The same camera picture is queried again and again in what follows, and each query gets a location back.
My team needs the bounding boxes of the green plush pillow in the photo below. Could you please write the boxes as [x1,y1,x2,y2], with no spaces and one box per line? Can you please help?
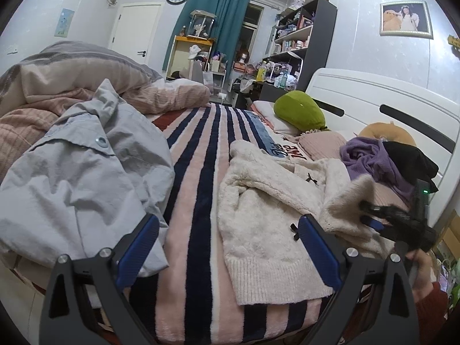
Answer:
[274,90,330,132]

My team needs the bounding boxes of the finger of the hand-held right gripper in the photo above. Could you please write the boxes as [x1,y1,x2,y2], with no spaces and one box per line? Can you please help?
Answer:
[360,215,388,236]
[360,200,396,221]

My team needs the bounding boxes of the orange plush toy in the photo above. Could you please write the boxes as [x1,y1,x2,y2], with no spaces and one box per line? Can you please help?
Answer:
[359,121,418,148]

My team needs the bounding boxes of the window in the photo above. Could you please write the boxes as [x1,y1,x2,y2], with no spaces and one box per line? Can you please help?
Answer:
[240,3,265,59]

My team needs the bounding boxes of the dark bookshelf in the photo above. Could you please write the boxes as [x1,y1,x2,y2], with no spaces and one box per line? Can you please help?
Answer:
[263,0,338,93]

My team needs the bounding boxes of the person's right hand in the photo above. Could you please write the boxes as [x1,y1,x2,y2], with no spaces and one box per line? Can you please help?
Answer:
[405,249,436,300]

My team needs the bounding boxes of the small wall poster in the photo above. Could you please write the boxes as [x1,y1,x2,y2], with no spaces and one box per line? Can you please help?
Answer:
[54,8,75,38]

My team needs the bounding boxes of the cream fluffy sweater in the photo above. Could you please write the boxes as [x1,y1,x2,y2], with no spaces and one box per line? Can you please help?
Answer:
[217,139,410,307]

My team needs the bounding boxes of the cardboard box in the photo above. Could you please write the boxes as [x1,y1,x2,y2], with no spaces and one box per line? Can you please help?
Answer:
[436,211,460,261]

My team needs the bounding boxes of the black garment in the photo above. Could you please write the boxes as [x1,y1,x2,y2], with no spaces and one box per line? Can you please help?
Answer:
[382,141,440,193]

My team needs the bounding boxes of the light grey jacket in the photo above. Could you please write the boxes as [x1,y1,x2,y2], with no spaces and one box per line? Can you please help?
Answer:
[0,78,176,277]

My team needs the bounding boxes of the yellow shelf unit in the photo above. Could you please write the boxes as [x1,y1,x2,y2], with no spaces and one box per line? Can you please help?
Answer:
[166,35,213,80]

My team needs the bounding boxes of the pink grey duvet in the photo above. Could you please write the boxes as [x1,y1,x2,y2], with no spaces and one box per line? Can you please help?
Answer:
[0,41,212,184]

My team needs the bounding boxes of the white door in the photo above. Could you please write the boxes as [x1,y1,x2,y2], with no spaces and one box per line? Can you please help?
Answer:
[109,3,163,70]

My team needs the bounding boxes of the cluttered dark desk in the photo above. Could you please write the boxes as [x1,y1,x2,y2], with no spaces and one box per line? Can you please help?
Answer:
[229,78,288,110]

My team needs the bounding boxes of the white bed headboard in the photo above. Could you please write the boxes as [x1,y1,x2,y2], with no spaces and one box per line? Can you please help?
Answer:
[305,67,455,187]

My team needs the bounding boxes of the person's right forearm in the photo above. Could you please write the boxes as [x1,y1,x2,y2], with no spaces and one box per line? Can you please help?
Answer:
[413,282,451,345]

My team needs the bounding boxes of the pink knit sweater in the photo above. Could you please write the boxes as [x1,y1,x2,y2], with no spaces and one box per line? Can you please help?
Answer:
[298,130,348,161]

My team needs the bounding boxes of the purple knit garment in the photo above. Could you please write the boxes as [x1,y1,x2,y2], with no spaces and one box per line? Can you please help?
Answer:
[340,137,415,199]

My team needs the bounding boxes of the striped pink navy blanket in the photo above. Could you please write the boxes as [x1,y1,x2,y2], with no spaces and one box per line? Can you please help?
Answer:
[86,102,336,345]

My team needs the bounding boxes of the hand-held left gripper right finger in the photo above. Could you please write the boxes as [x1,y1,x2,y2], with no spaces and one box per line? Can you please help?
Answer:
[299,214,422,345]

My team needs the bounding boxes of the teal curtain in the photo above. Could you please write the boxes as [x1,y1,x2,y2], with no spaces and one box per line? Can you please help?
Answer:
[162,0,251,73]

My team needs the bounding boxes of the framed wall photo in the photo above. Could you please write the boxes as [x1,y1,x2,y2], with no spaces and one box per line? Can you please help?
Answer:
[379,1,434,39]

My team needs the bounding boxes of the white pillow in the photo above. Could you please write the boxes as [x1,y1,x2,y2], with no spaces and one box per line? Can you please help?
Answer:
[251,100,300,136]

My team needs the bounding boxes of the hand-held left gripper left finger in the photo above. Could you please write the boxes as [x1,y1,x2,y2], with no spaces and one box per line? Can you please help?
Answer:
[39,213,161,345]

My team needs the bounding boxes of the blue printed cloth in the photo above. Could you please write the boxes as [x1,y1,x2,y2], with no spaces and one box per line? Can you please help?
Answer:
[241,109,310,161]

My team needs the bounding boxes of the glass display case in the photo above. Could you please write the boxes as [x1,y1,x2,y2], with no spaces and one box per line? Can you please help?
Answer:
[188,9,217,40]

